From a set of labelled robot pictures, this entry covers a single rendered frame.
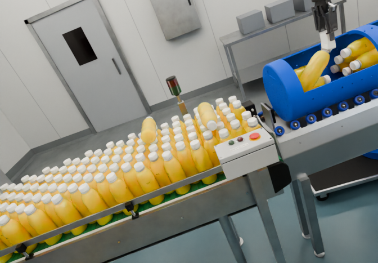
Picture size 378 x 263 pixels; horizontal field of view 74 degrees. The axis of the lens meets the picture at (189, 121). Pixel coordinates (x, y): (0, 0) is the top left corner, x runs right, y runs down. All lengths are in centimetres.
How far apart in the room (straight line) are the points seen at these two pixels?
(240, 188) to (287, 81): 49
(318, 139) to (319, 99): 20
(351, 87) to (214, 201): 75
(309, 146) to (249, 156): 43
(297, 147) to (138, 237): 82
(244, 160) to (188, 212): 38
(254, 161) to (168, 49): 372
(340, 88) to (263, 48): 352
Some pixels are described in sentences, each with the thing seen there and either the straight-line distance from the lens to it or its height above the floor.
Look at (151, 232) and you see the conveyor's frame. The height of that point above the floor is 80.
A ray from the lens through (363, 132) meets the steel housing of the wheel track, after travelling 140.
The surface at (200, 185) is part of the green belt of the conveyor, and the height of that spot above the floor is 90.
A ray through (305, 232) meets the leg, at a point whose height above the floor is 6.
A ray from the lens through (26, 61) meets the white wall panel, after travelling 527.
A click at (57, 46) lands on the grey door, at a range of 491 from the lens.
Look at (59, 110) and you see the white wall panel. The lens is 535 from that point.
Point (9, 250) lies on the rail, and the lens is 144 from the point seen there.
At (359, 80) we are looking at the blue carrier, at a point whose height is 107.
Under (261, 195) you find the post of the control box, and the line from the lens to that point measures 108.
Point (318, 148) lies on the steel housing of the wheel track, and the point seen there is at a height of 81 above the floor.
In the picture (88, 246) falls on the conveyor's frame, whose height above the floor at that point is 85.
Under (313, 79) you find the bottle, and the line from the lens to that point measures 120.
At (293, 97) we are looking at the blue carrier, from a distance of 112.
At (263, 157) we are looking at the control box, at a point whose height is 104.
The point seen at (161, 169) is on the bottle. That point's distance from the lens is 110.
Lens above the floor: 161
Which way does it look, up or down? 24 degrees down
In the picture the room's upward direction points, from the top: 23 degrees counter-clockwise
